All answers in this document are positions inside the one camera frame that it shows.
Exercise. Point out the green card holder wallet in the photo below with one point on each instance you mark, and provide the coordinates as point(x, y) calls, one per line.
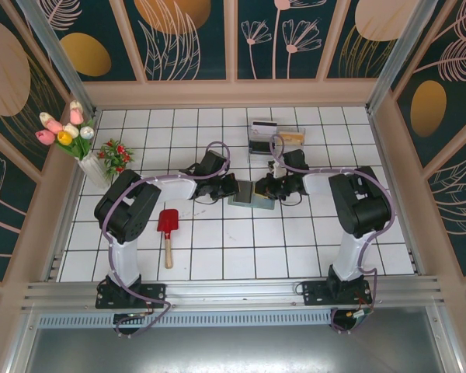
point(240, 206)

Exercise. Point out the clear acrylic card stand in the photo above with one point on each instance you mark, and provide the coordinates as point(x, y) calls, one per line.
point(295, 152)

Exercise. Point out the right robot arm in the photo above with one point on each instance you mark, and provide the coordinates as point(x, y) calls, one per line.
point(318, 184)

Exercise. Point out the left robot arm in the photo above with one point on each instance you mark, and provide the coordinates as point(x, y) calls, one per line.
point(171, 189)

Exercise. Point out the black card stack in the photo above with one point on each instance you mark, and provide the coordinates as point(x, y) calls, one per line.
point(261, 147)

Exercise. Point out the gold card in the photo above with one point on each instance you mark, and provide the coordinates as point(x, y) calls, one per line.
point(293, 136)

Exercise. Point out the white card with black stripe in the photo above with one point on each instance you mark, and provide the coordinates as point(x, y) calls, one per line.
point(262, 130)

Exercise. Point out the red toy shovel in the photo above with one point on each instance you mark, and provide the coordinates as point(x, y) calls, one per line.
point(167, 221)

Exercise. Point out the small red flower plant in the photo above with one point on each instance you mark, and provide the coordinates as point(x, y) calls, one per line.
point(116, 153)

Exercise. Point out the white ribbed vase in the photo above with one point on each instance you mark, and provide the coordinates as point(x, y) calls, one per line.
point(91, 167)

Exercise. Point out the artificial tulip bouquet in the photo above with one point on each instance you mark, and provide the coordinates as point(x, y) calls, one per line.
point(64, 134)

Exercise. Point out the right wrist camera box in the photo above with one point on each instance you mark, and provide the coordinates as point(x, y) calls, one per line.
point(272, 168)

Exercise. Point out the aluminium frame rail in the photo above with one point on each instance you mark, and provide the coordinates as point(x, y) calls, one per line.
point(233, 291)

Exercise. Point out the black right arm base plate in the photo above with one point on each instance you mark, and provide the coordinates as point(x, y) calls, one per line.
point(314, 295)

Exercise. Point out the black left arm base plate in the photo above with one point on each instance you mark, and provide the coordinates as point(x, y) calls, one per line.
point(155, 291)

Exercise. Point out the aluminium frame post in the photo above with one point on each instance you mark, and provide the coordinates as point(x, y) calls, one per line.
point(62, 66)
point(396, 58)

